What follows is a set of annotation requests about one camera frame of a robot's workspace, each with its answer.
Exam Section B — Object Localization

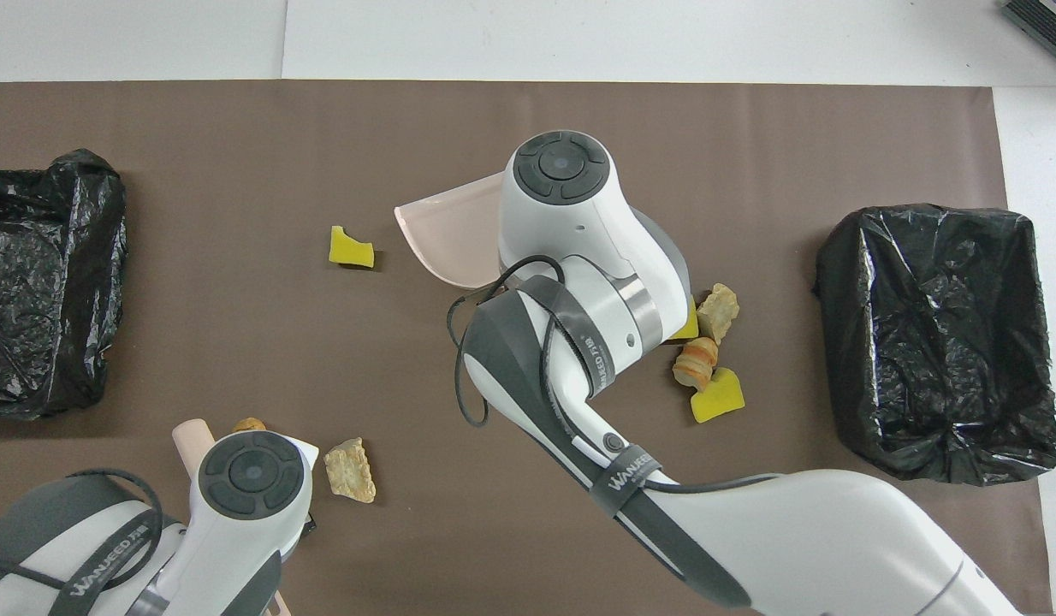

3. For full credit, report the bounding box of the yellow sponge piece green backing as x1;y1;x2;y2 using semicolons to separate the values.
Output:
329;225;376;270

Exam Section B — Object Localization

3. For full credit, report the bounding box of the pink plastic dustpan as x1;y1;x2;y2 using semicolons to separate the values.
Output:
394;171;507;290

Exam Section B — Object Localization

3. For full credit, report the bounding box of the beige rock chunk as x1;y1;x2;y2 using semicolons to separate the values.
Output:
697;283;740;346

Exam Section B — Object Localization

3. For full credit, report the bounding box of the black bag-lined bin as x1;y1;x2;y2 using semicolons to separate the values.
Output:
0;149;128;420
813;204;1056;487

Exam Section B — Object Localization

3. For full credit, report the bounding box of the brown table mat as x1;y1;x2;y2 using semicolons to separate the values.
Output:
0;81;1053;616

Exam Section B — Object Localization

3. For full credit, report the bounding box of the dark grey ribbed device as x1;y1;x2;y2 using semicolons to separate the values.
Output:
1001;0;1056;74

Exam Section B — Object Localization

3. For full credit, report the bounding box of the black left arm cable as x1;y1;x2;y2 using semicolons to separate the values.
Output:
0;468;165;593

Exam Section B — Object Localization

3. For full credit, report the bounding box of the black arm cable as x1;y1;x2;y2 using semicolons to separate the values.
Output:
447;255;781;497
0;468;165;593

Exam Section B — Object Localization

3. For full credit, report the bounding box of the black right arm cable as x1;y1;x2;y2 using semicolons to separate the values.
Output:
447;255;781;497

